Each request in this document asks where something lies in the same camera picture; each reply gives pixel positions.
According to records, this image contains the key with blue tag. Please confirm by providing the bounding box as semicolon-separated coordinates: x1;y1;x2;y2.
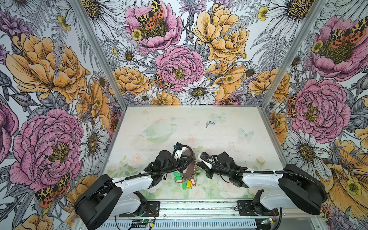
206;121;216;128

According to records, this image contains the aluminium front rail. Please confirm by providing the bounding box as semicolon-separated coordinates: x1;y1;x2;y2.
73;197;321;220

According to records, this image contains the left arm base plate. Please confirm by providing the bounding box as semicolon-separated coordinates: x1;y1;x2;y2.
119;201;161;218

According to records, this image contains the black cable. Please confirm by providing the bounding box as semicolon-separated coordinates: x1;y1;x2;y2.
114;144;195;182
199;152;328;202

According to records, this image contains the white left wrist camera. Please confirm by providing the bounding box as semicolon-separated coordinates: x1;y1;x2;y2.
173;147;187;160

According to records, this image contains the large metal key ring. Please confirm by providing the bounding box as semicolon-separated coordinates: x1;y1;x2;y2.
181;145;199;182

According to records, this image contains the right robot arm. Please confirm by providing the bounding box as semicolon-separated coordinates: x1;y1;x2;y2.
197;152;328;216

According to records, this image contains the right black cable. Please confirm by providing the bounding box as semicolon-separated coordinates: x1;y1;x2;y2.
199;152;328;202

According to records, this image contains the left black cable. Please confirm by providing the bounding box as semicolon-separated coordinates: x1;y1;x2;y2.
114;144;195;182

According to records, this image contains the green circuit board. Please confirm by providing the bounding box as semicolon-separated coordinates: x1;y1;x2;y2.
130;219;153;228

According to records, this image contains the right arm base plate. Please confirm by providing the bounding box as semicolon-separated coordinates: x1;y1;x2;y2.
233;200;279;217

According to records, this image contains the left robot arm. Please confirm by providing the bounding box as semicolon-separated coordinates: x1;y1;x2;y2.
74;143;195;230

